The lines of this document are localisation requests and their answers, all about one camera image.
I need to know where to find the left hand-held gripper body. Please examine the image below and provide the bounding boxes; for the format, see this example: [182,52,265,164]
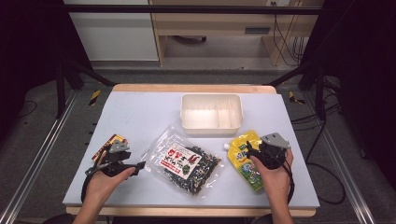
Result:
[98,139,134,178]

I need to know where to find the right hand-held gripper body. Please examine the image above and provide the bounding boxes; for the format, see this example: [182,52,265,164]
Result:
[257,132,291,171]

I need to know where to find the yellow spout pouch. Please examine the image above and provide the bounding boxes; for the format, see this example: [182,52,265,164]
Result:
[222,129,266,192]

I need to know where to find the clear bag of dried seaweed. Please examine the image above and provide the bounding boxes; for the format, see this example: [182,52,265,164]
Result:
[141,125,225,197]

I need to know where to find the white plastic container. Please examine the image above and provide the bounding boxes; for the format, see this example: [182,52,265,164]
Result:
[179,92,244,135]

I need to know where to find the person's right hand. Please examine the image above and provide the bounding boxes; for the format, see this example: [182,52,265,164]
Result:
[249,148,295,203]

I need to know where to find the person's left hand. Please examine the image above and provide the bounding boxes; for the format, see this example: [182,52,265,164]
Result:
[85,151,137,205]

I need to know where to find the small yellow brown box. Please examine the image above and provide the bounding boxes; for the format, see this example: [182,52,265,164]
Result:
[91,133,130,163]

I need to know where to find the yellow black floor tape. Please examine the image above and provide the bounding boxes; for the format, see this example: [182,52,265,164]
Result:
[89,89,102,106]
[288,90,306,105]

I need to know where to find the black metal stand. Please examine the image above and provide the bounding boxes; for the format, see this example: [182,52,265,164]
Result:
[265,60,329,121]
[55,58,117,119]

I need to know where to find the wooden table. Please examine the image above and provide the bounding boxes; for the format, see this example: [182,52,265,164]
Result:
[65,83,318,218]

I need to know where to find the dark curtain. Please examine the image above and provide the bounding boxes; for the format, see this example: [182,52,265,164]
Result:
[0,0,92,143]
[301,0,396,190]

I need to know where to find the white cabinet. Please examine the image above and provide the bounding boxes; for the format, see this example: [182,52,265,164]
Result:
[63,0,160,63]

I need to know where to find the wooden desk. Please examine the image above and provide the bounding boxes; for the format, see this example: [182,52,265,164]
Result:
[148,0,325,67]

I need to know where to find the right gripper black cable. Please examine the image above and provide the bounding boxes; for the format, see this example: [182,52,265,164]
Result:
[280,160,296,205]

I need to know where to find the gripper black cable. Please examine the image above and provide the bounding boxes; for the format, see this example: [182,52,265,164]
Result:
[280,160,296,205]
[80,161,110,203]

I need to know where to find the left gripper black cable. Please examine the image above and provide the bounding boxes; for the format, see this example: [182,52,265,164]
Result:
[80,161,110,203]

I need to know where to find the black floor cables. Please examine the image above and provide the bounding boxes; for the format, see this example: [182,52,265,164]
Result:
[290,76,347,206]

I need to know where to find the aluminium floor rail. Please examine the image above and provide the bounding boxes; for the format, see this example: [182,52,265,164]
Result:
[303,91,376,224]
[0,89,79,224]

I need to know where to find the thin black floor cable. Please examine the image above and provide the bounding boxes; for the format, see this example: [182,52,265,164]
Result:
[18,99,38,119]

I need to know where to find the hanging desk cables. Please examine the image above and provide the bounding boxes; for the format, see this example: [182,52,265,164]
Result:
[272,13,305,67]

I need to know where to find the black horizontal frame bar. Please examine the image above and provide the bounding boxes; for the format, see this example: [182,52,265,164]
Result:
[61,4,323,15]

